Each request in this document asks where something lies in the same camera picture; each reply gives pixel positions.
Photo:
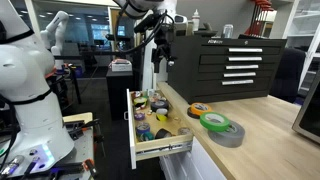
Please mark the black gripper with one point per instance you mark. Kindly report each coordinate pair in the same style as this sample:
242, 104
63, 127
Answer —
163, 45

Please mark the black electrical tape roll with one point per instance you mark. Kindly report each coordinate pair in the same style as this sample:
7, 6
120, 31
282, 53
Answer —
162, 134

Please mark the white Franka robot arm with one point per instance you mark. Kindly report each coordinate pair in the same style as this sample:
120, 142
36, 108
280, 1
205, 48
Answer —
30, 100

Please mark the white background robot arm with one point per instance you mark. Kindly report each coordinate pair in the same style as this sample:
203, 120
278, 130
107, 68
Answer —
56, 30

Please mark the red white tape roll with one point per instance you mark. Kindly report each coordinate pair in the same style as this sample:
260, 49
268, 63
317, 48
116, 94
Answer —
136, 94

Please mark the wide dark tape roll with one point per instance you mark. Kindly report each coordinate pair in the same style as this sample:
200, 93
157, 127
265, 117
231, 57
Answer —
159, 106

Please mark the green yellow tape roll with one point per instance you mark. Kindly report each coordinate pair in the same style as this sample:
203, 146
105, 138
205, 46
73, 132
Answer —
140, 101

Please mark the flat black tape roll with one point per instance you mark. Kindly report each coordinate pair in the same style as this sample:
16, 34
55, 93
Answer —
190, 114

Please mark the orange tape roll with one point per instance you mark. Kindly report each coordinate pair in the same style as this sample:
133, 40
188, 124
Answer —
201, 108

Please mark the purple tape roll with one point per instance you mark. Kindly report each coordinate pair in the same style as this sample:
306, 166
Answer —
139, 116

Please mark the blue tape roll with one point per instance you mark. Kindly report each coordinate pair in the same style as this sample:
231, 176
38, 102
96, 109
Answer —
142, 128

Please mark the clear tape roll stack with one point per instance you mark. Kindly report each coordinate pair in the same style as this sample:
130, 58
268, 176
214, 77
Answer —
185, 131

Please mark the teal and grey tape roll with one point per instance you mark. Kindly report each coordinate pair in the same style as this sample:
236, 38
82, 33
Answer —
147, 136

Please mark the wooden drawer white front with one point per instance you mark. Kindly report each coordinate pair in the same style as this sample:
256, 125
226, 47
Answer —
131, 140

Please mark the white box red lid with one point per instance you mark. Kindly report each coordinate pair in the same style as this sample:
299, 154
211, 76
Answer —
121, 65

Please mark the black tool on chest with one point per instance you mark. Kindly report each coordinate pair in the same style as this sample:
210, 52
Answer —
206, 31

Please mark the white spray bottle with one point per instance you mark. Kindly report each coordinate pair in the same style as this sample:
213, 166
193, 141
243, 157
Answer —
195, 20

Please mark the black metal tool chest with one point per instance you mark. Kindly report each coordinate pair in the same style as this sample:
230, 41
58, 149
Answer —
213, 86

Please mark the clear glass jar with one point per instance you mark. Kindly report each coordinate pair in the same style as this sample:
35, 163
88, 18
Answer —
227, 31

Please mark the blue storage bin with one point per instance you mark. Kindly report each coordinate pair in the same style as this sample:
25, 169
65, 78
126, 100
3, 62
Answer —
76, 71

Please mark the white under counter cabinet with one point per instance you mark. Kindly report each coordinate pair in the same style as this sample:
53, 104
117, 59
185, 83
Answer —
193, 163

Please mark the black bench edge clamp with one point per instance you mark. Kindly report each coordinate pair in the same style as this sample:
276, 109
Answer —
80, 128

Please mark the red bar clamps rack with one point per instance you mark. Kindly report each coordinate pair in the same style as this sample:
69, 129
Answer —
261, 16

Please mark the perforated robot workbench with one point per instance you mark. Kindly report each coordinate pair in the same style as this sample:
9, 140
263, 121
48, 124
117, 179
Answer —
83, 146

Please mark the black office chair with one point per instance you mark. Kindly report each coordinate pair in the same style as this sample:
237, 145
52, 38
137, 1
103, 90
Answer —
288, 73

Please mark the black orange bar clamp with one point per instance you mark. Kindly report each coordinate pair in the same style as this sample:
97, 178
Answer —
89, 165

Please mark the white shelving unit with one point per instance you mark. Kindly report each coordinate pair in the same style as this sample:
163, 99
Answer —
310, 33

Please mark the black microwave oven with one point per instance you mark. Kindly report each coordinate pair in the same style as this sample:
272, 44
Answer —
310, 113

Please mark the black pedestal cabinet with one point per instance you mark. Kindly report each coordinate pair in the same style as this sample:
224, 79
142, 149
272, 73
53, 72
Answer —
118, 93

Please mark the grey duct tape roll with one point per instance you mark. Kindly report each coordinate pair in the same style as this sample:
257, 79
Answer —
233, 136

